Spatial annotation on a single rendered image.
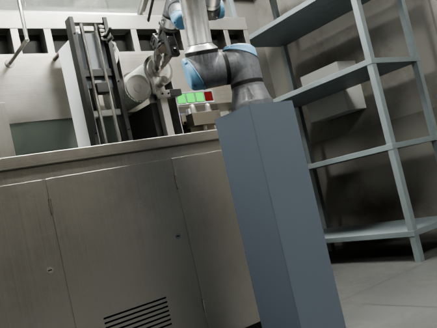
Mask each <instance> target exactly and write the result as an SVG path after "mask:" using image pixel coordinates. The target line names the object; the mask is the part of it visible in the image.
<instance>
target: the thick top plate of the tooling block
mask: <svg viewBox="0 0 437 328"><path fill-rule="evenodd" d="M220 117H221V115H220V110H215V111H203V112H197V113H191V114H189V115H186V118H187V124H186V125H184V126H182V127H183V130H184V131H185V130H187V129H189V128H197V127H202V126H204V125H207V126H212V125H216V124H215V119H217V118H220Z"/></svg>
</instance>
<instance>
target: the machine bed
mask: <svg viewBox="0 0 437 328"><path fill-rule="evenodd" d="M216 140H219V136H218V132H217V130H208V131H199V132H193V133H184V134H179V135H169V136H164V137H154V138H149V139H139V140H134V141H125V142H119V143H110V144H101V145H96V146H86V147H80V148H71V149H66V150H57V151H51V152H42V153H37V154H27V155H22V156H12V157H3V158H0V172H5V171H13V170H18V169H26V168H31V167H40V166H44V165H53V164H58V163H66V162H71V161H79V160H84V159H93V158H97V157H106V156H114V155H119V154H128V153H132V152H141V151H146V150H154V149H159V148H167V147H172V146H181V145H185V144H194V143H202V142H207V141H216Z"/></svg>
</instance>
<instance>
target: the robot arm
mask: <svg viewBox="0 0 437 328"><path fill-rule="evenodd" d="M224 16H225V7H224V3H223V1H222V0H166V1H165V6H164V9H163V14H162V17H161V21H159V23H158V24H159V25H160V26H159V31H157V32H158V33H157V32H156V33H152V38H151V41H150V45H151V46H152V48H153V49H155V51H154V53H153V55H152V56H151V58H152V61H153V63H154V68H155V71H158V69H159V65H160V61H161V62H162V65H161V66H160V68H162V69H163V68H164V67H165V66H166V65H167V64H168V63H169V62H170V60H171V58H172V57H179V56H180V52H179V48H178V45H177V42H176V39H175V36H174V33H175V32H176V29H180V30H185V34H186V38H187V45H188V48H187V50H186V52H185V58H183V59H182V60H181V64H182V68H183V73H184V75H185V79H186V80H187V83H188V85H189V86H190V88H191V89H192V90H206V89H211V88H215V87H221V86H225V85H230V86H231V89H232V106H231V112H233V111H236V110H238V109H240V108H242V107H245V106H247V105H250V104H257V103H270V102H273V99H272V98H271V97H270V95H269V92H268V91H267V89H266V87H265V85H264V82H263V77H262V74H261V68H260V65H259V57H258V56H257V53H256V49H255V47H254V46H252V45H250V44H232V45H229V46H226V47H224V48H223V50H222V52H219V51H218V47H217V46H216V45H214V44H213V43H212V38H211V31H210V27H209V21H211V20H218V19H221V18H223V17H224ZM162 54H163V55H162Z"/></svg>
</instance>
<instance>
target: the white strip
mask: <svg viewBox="0 0 437 328"><path fill-rule="evenodd" d="M58 58H60V63H61V66H62V73H63V76H64V82H65V85H66V91H67V95H68V100H69V104H70V109H71V113H72V119H73V124H74V128H75V134H76V137H77V144H78V147H79V148H80V147H86V146H91V144H90V139H89V135H88V130H87V126H86V120H85V114H84V111H83V105H82V102H81V96H80V92H79V87H78V83H77V78H76V74H75V68H74V65H73V59H72V53H71V49H70V44H69V40H68V41H67V43H65V45H63V46H62V47H61V49H60V50H59V51H58V53H57V54H56V55H55V56H54V57H53V61H56V60H57V59H58Z"/></svg>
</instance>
